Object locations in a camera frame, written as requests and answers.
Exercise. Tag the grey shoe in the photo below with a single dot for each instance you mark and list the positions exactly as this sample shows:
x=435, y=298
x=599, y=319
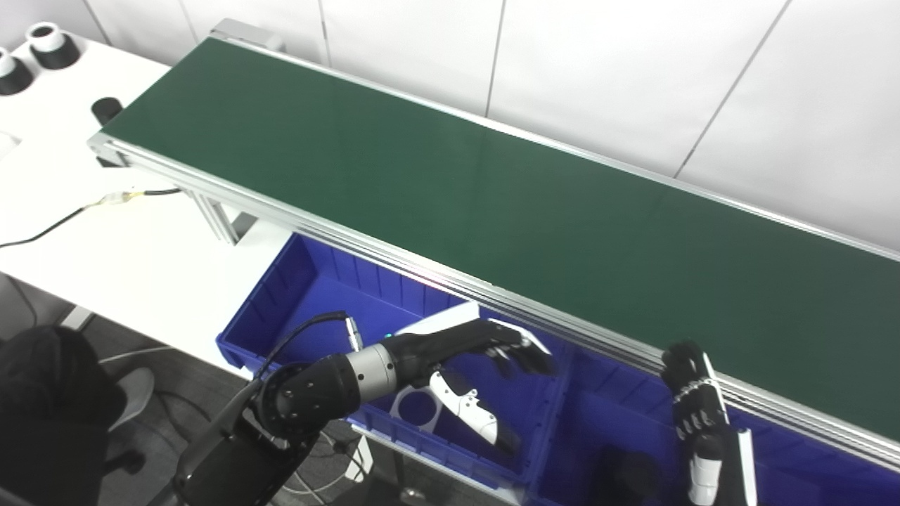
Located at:
x=133, y=393

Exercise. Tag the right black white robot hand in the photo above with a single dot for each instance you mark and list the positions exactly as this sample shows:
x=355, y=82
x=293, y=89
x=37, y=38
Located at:
x=703, y=422

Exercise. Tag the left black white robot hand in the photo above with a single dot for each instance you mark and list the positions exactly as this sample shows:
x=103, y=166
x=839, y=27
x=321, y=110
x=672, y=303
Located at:
x=436, y=348

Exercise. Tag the blue plastic bin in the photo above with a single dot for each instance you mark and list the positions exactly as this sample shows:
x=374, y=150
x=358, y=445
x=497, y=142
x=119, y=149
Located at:
x=316, y=295
x=605, y=414

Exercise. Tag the grey conveyor motor housing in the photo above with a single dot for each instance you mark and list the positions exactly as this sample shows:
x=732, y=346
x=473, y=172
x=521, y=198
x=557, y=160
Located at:
x=242, y=31

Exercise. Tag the person in black clothing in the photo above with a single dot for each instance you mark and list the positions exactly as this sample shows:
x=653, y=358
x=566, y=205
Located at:
x=49, y=414

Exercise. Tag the green conveyor belt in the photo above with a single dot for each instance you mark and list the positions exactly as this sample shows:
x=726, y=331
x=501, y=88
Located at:
x=492, y=197
x=351, y=242

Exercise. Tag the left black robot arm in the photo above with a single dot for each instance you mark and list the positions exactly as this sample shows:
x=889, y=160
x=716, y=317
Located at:
x=309, y=397

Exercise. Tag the aluminium conveyor support leg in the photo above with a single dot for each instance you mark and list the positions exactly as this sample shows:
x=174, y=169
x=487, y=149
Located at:
x=221, y=221

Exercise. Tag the white square part with hole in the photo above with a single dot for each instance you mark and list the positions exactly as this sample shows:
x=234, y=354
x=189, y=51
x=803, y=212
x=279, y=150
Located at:
x=401, y=414

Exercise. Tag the small black cylinder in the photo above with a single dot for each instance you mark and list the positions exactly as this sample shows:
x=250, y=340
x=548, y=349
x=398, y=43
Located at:
x=107, y=111

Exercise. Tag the white table leg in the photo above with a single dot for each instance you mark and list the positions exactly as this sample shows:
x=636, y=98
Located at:
x=76, y=318

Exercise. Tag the black cylinder with white rim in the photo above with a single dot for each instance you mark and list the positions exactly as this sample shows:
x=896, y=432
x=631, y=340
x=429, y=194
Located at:
x=53, y=49
x=13, y=77

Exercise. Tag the black cylindrical part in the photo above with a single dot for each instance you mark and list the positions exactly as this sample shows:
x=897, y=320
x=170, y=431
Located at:
x=629, y=481

